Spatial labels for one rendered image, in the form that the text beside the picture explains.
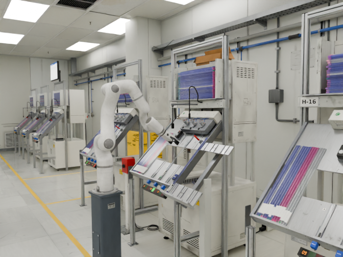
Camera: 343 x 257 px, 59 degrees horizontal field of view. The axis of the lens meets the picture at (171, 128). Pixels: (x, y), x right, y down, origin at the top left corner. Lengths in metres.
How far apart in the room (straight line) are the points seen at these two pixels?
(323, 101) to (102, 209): 1.61
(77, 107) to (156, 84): 3.26
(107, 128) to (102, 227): 0.70
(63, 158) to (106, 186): 4.62
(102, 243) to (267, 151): 2.53
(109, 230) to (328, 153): 1.53
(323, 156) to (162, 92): 2.52
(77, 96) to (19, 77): 4.21
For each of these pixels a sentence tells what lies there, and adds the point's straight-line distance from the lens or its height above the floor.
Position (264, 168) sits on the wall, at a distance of 4.20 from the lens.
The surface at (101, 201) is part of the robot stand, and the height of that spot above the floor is 0.66.
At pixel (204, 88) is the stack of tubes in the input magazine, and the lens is 2.65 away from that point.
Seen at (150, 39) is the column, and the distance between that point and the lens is 5.99.
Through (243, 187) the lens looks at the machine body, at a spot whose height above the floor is 0.59.
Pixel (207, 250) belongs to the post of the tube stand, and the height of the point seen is 0.33.
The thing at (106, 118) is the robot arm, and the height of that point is 1.24.
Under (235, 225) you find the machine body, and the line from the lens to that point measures 2.89.
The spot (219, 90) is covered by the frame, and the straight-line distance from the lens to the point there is 2.54.
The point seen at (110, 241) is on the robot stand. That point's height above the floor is 0.34.
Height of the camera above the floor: 1.31
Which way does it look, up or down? 4 degrees down
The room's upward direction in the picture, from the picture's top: straight up
